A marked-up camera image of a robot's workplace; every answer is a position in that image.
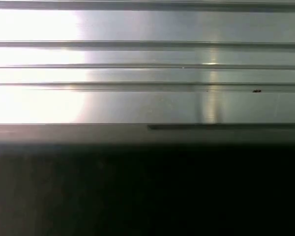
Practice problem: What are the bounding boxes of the black PC case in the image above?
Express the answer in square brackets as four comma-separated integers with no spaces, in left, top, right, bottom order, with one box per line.
[0,123,295,236]

